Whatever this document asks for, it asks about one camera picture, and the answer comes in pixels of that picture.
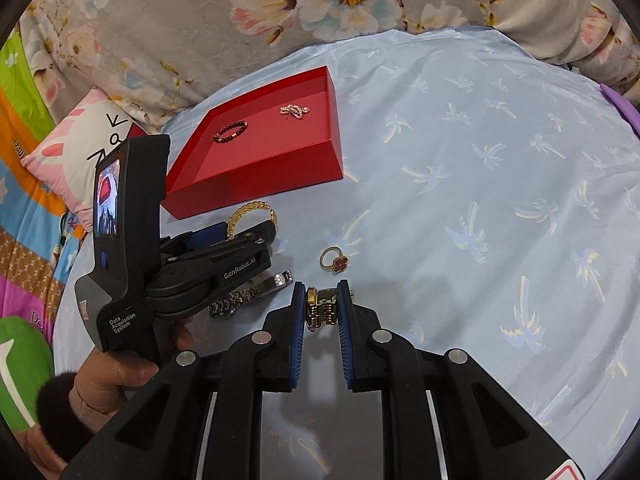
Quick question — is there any dark bead bracelet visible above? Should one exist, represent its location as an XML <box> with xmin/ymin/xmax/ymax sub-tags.
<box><xmin>214</xmin><ymin>121</ymin><xmax>249</xmax><ymax>143</ymax></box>

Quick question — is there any purple plastic object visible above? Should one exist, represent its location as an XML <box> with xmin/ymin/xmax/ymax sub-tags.
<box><xmin>600</xmin><ymin>82</ymin><xmax>640</xmax><ymax>139</ymax></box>

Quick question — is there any pink cat face pillow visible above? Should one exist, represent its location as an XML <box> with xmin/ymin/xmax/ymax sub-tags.
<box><xmin>20</xmin><ymin>87</ymin><xmax>149</xmax><ymax>219</ymax></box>

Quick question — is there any silver wristwatch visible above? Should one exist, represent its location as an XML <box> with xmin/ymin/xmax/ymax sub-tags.
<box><xmin>208</xmin><ymin>270</ymin><xmax>294</xmax><ymax>319</ymax></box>

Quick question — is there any gold chain bracelet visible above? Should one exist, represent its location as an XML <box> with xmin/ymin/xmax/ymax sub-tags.
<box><xmin>227</xmin><ymin>201</ymin><xmax>279</xmax><ymax>239</ymax></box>

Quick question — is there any red cardboard box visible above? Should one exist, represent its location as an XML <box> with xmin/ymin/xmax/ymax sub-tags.
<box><xmin>161</xmin><ymin>65</ymin><xmax>345</xmax><ymax>221</ymax></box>

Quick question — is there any person's left forearm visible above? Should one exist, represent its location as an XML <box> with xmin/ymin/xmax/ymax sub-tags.
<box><xmin>20</xmin><ymin>370</ymin><xmax>102</xmax><ymax>480</ymax></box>

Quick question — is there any grey floral blanket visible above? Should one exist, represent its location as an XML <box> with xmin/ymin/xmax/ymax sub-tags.
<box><xmin>20</xmin><ymin>0</ymin><xmax>640</xmax><ymax>133</ymax></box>

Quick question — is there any colourful cartoon mat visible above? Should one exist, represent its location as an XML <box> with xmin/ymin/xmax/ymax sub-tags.
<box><xmin>0</xmin><ymin>30</ymin><xmax>96</xmax><ymax>441</ymax></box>

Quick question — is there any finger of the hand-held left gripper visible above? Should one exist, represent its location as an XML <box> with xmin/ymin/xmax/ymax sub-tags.
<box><xmin>148</xmin><ymin>223</ymin><xmax>277</xmax><ymax>322</ymax></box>
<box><xmin>160</xmin><ymin>223</ymin><xmax>232</xmax><ymax>262</ymax></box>

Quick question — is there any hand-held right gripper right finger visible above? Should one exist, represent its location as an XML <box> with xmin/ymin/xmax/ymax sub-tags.
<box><xmin>336</xmin><ymin>280</ymin><xmax>577</xmax><ymax>480</ymax></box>

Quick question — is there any gold ring with red clover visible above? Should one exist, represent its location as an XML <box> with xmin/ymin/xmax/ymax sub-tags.
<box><xmin>320</xmin><ymin>246</ymin><xmax>350</xmax><ymax>275</ymax></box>

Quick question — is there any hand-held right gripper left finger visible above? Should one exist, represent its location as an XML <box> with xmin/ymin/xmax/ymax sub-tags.
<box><xmin>61</xmin><ymin>281</ymin><xmax>307</xmax><ymax>480</ymax></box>

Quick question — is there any person's left hand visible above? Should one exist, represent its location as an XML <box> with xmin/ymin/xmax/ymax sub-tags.
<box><xmin>75</xmin><ymin>315</ymin><xmax>196</xmax><ymax>417</ymax></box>

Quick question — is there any gold wristwatch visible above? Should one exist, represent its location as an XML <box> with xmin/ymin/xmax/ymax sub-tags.
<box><xmin>306</xmin><ymin>287</ymin><xmax>341</xmax><ymax>332</ymax></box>

